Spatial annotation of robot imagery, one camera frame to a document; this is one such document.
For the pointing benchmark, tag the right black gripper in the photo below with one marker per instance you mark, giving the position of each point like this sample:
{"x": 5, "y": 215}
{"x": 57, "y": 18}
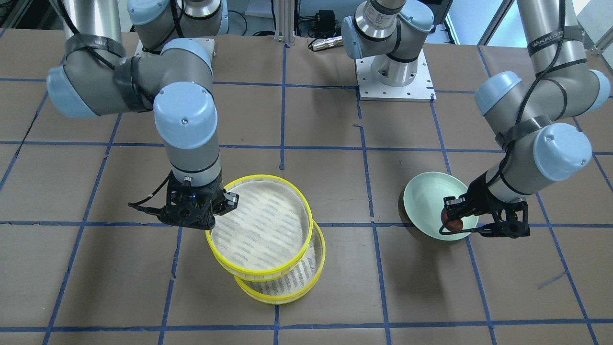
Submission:
{"x": 218, "y": 198}

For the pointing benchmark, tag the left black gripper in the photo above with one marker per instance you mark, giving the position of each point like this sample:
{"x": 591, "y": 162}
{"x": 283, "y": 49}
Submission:
{"x": 480, "y": 197}

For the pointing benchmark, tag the brown bun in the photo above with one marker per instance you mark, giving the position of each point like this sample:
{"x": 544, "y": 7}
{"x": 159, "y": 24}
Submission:
{"x": 451, "y": 224}

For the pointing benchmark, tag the yellow steamer basket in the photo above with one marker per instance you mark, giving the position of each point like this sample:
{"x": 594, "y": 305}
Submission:
{"x": 297, "y": 282}
{"x": 269, "y": 231}

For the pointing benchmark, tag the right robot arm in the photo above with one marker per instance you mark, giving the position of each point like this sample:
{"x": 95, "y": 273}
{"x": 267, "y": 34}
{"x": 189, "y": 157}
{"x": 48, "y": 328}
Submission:
{"x": 173, "y": 78}

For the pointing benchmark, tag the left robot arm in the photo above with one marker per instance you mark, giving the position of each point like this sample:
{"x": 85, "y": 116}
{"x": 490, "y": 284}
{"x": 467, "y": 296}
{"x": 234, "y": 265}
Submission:
{"x": 527, "y": 121}

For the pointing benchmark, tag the green plate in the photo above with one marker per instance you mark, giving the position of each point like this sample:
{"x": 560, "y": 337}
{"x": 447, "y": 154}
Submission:
{"x": 423, "y": 202}

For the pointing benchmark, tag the silver flashlight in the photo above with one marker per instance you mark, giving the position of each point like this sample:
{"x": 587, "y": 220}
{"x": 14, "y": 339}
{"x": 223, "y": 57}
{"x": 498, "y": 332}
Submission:
{"x": 321, "y": 44}

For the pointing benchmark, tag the aluminium frame post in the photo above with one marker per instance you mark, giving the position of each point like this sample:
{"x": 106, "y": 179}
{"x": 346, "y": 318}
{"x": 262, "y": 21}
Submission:
{"x": 284, "y": 21}

